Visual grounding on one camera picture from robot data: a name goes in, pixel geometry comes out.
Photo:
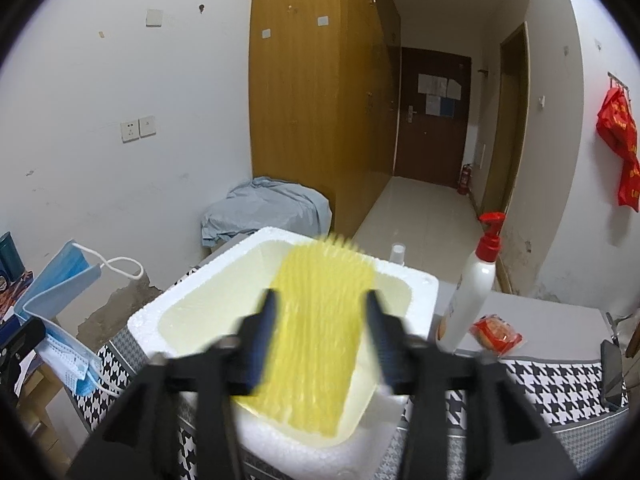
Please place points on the red snack packet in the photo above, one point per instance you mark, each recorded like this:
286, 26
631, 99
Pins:
495, 332

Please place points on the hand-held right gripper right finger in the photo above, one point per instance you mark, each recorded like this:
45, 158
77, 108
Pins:
387, 350

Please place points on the wooden stool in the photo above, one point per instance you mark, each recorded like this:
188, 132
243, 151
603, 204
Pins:
40, 410

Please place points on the small white paper notice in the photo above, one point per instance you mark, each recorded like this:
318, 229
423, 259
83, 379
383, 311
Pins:
454, 89

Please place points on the large white paper notice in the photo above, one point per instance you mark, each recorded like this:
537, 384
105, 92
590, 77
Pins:
432, 85

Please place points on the clear plastic cup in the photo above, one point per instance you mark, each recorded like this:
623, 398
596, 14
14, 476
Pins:
398, 254

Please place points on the white blank wall plate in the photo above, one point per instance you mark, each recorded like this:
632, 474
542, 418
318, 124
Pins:
154, 17

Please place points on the white lotion bottle red pump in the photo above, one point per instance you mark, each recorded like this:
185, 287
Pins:
470, 290

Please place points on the wooden side door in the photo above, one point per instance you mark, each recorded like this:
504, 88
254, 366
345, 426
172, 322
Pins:
507, 160

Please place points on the white wall switch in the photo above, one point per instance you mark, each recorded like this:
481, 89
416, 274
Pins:
147, 126

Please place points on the dark brown door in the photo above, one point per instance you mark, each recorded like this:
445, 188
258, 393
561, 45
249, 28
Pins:
430, 145

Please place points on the white wall socket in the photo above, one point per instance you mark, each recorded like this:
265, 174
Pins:
130, 131

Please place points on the light blue cloth pile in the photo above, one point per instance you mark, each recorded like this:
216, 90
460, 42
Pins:
265, 210

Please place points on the dark teal cup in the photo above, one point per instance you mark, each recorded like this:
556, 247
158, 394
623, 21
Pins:
9, 257

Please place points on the blue face mask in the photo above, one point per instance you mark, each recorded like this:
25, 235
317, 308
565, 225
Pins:
55, 280
75, 365

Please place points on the wooden wardrobe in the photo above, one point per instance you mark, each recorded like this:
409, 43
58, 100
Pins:
300, 85

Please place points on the black smartphone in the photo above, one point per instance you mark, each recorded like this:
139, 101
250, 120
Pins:
612, 375

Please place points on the blue paper notice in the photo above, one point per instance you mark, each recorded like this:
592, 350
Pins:
440, 106

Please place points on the colourful printed box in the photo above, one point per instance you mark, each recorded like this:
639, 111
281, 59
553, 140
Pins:
12, 295

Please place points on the metal wall hook rack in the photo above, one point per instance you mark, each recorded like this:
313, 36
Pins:
619, 81

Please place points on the white foam box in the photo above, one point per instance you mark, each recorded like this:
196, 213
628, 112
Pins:
200, 305

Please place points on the houndstooth patterned table mat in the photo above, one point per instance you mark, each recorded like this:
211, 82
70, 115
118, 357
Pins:
545, 385

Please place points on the red plastic bag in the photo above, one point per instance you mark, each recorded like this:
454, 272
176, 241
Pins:
620, 130

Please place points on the red fire extinguisher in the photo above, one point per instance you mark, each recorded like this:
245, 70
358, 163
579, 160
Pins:
465, 180

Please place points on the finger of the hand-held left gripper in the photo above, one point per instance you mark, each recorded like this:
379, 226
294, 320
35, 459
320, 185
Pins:
22, 335

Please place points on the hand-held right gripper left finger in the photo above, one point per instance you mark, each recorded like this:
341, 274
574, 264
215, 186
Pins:
257, 345

